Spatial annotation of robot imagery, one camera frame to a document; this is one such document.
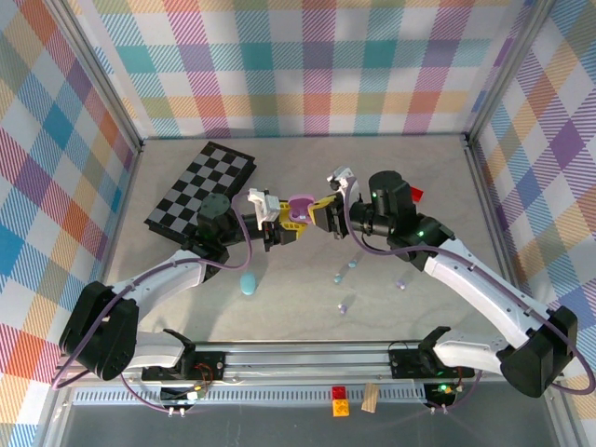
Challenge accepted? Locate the wide aluminium base rail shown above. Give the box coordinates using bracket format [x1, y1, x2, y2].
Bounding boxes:
[49, 341, 565, 388]

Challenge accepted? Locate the light blue earbud charging case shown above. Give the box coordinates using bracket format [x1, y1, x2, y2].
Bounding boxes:
[238, 271, 259, 298]

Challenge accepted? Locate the small wooden block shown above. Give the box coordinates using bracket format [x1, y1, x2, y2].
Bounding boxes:
[360, 383, 379, 413]

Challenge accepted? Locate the small black circuit board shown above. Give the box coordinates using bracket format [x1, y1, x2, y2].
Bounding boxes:
[424, 380, 467, 407]
[159, 381, 210, 406]

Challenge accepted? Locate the aluminium side rail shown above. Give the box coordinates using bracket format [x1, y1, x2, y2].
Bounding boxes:
[465, 133, 532, 308]
[90, 147, 143, 299]

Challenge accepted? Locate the grey slotted cable duct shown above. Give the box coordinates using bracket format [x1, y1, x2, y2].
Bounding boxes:
[72, 388, 429, 406]

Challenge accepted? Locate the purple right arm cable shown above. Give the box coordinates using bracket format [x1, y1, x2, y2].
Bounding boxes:
[342, 179, 595, 415]

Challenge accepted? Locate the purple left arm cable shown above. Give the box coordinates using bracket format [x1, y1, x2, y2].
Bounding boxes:
[53, 193, 255, 415]

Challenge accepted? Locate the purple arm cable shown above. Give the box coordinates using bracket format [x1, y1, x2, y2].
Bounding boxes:
[342, 179, 595, 415]
[53, 193, 255, 415]

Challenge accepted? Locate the magenta earbud charging case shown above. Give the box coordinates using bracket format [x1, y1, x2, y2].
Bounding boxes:
[287, 192, 315, 224]

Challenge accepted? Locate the aluminium frame post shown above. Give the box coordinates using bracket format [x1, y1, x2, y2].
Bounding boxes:
[46, 0, 146, 157]
[464, 0, 558, 145]

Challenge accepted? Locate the black and grey chessboard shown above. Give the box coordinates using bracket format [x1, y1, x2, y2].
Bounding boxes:
[142, 141, 258, 247]

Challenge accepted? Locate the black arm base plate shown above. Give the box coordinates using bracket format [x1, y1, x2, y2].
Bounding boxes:
[141, 352, 228, 382]
[388, 341, 476, 380]

